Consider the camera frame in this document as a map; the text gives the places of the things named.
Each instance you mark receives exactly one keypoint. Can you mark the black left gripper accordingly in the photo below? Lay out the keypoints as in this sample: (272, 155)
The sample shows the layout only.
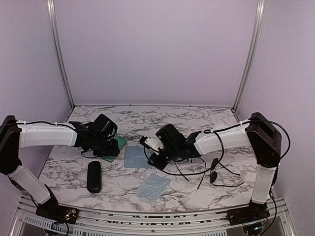
(114, 150)

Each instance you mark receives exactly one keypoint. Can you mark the black rimless sunglasses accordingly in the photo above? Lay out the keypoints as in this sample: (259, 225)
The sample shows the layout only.
(214, 175)

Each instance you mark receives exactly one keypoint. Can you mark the light blue cleaning cloth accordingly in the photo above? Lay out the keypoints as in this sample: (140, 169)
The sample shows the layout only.
(134, 157)

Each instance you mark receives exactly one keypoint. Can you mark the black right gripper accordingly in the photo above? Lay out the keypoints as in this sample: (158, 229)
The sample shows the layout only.
(157, 164)

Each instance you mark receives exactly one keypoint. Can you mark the aluminium frame post right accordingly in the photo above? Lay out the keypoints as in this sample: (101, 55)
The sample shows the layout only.
(252, 49)

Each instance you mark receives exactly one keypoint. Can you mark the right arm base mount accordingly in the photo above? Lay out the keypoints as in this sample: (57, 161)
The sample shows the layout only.
(257, 209)

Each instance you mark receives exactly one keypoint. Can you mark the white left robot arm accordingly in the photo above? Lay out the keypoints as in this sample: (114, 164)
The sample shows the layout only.
(16, 135)

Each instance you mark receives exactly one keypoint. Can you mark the black glasses case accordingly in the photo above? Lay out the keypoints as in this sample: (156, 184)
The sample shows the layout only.
(94, 177)

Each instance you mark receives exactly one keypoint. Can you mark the grey marbled glasses case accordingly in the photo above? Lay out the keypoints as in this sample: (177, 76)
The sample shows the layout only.
(119, 142)

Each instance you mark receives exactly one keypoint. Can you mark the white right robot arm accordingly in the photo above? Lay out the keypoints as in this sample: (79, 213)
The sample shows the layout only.
(257, 132)

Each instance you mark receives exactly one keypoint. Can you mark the light blue cloth front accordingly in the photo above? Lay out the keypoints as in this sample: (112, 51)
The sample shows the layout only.
(152, 187)

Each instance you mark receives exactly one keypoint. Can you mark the aluminium frame post left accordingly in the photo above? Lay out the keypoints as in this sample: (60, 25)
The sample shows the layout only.
(58, 51)

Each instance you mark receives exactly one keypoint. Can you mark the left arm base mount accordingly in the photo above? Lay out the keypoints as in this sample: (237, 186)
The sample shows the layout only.
(51, 209)

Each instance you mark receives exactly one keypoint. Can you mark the aluminium front rail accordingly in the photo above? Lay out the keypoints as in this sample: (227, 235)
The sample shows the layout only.
(96, 222)

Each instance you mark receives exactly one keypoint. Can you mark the aluminium frame post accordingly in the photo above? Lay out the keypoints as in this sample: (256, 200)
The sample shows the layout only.
(252, 49)
(58, 51)

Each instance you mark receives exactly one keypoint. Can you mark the orange bowl white inside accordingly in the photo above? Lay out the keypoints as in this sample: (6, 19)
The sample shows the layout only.
(219, 127)

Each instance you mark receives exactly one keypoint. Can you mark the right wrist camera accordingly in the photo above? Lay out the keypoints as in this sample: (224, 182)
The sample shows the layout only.
(151, 143)

